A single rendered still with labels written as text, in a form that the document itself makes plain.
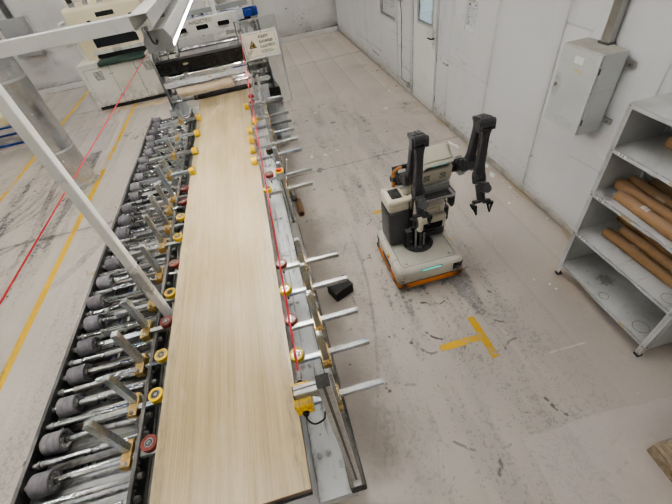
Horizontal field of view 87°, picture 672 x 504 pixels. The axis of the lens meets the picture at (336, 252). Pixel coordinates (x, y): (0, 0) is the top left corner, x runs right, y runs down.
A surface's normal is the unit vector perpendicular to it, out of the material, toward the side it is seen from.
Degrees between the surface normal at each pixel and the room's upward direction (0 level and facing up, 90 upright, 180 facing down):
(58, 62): 90
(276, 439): 0
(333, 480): 0
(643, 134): 90
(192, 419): 0
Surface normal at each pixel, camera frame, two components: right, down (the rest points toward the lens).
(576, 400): -0.14, -0.71
